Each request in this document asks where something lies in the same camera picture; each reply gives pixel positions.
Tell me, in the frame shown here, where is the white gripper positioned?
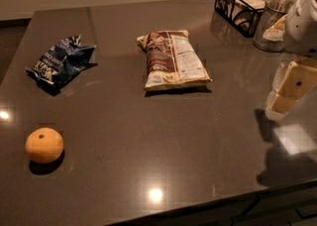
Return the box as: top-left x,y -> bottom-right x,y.
264,56 -> 317,121

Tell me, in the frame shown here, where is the brown chip bag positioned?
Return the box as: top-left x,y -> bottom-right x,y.
137,30 -> 211,91

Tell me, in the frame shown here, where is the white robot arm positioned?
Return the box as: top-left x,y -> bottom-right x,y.
264,0 -> 317,121

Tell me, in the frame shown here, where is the blue chip bag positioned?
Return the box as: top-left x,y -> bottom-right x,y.
26,36 -> 95,92

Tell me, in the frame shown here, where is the orange mandarin fruit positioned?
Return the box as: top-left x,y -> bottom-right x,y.
25,128 -> 63,164

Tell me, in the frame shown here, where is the black wire napkin basket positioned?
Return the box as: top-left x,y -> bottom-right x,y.
214,0 -> 264,38

